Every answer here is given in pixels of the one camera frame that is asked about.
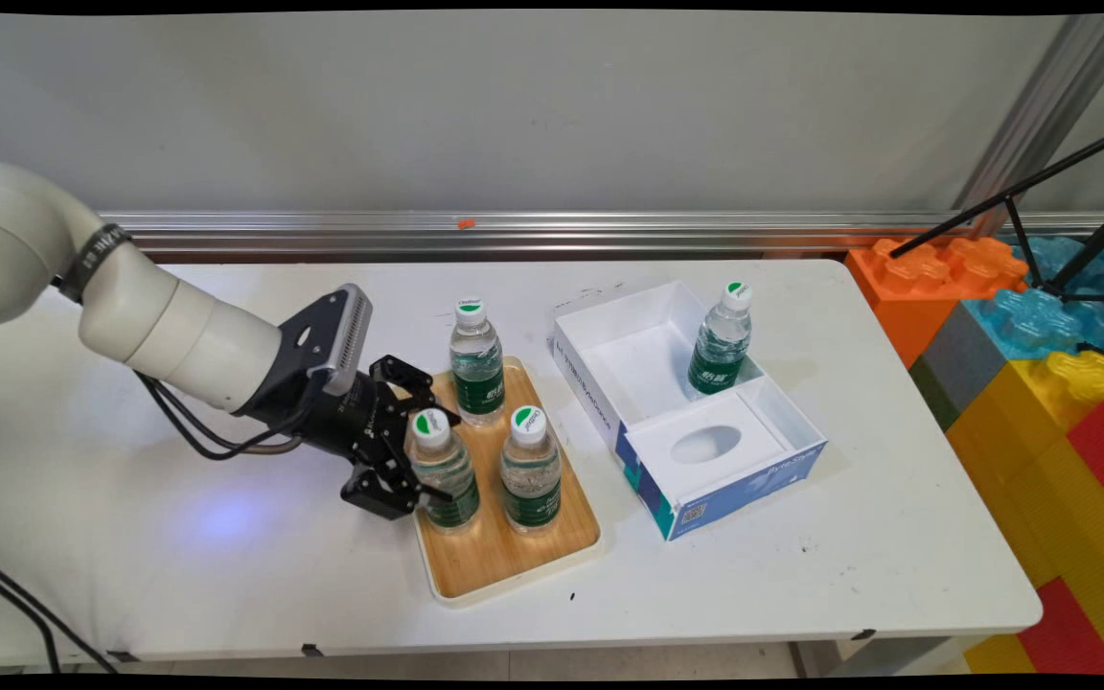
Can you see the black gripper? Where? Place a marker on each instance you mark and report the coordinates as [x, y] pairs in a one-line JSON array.
[[341, 422]]

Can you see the green label water bottle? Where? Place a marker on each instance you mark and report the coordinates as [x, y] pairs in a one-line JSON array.
[[717, 359], [531, 489], [477, 383], [451, 479]]

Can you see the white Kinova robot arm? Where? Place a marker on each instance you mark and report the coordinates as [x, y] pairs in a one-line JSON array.
[[178, 335]]

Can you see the bamboo tray with white rim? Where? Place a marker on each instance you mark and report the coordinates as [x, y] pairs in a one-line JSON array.
[[494, 565]]

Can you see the white and blue cardboard box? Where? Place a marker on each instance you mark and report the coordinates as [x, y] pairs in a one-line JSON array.
[[705, 446]]

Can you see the orange studded building block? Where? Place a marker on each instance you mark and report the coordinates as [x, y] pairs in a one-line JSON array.
[[907, 307]]

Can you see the dark green building block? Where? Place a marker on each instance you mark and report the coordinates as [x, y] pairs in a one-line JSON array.
[[935, 398]]

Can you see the grey building block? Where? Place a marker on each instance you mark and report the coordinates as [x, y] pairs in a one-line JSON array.
[[964, 359]]

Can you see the blue studded building block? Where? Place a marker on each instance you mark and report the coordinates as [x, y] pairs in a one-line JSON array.
[[1031, 321]]

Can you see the black tripod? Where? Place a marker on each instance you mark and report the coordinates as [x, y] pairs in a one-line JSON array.
[[1005, 196]]

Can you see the wrist camera with black bracket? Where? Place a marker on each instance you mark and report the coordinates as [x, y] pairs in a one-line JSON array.
[[322, 331]]

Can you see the aluminium wall rail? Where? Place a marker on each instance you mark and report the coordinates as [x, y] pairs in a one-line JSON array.
[[657, 233]]

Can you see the aluminium profile post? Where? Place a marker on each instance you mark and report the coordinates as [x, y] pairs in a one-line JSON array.
[[1041, 115]]

